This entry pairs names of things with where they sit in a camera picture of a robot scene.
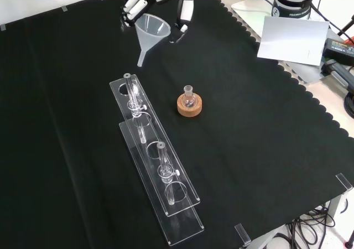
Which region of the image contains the clear plastic funnel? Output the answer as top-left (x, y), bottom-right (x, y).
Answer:
top-left (134, 13), bottom-right (171, 68)

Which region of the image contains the glass round-bottom flask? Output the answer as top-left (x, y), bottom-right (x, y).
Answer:
top-left (182, 85), bottom-right (197, 110)

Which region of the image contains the clear acrylic funnel stand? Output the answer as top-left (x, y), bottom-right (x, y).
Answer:
top-left (109, 72), bottom-right (205, 246)

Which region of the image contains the pale board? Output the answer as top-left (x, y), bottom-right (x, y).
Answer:
top-left (257, 15), bottom-right (330, 66)

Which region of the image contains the black cloth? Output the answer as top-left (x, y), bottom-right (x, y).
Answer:
top-left (0, 0), bottom-right (354, 249)

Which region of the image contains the black power adapter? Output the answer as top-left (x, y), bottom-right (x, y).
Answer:
top-left (322, 38), bottom-right (354, 65)

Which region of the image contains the black tripod leg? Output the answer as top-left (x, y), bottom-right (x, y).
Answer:
top-left (336, 13), bottom-right (354, 39)

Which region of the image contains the grey black connector box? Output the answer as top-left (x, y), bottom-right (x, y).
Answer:
top-left (322, 59), bottom-right (354, 90)

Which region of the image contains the clear acrylic clip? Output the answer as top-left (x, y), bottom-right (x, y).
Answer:
top-left (234, 223), bottom-right (252, 246)
top-left (335, 173), bottom-right (354, 192)

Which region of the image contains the grey table leg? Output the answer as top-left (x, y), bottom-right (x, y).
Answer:
top-left (327, 193), bottom-right (346, 222)

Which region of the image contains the grey metal base plate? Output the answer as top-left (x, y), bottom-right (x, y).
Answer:
top-left (231, 0), bottom-right (330, 85)

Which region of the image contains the cork ring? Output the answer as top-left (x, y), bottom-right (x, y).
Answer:
top-left (176, 93), bottom-right (203, 118)

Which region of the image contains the black cable coil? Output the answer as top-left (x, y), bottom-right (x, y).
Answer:
top-left (343, 91), bottom-right (354, 115)

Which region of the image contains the black cable bundle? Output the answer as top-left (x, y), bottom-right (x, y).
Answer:
top-left (283, 203), bottom-right (337, 249)

